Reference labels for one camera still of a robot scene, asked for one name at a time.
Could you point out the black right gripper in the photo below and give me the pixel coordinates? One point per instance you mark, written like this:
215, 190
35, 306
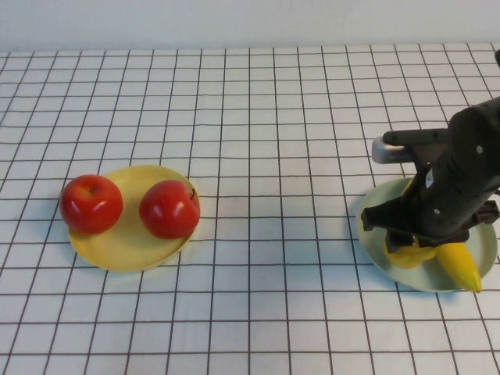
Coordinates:
449, 195

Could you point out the yellow banana with green tip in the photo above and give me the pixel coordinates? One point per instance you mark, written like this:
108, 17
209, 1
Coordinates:
410, 258

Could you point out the red apple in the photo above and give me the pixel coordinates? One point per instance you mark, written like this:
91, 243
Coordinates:
90, 207
168, 211

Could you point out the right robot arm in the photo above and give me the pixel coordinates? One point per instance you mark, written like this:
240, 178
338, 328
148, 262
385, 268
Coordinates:
484, 117

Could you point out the pale green round plate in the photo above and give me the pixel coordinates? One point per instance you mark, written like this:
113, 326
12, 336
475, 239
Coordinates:
371, 244

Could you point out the yellow round plate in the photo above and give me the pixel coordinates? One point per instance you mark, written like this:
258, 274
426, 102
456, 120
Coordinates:
125, 246

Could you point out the white grid tablecloth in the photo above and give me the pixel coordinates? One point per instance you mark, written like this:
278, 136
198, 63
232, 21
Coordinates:
234, 117

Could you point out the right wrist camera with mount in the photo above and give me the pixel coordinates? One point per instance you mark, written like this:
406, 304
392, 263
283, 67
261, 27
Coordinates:
410, 142

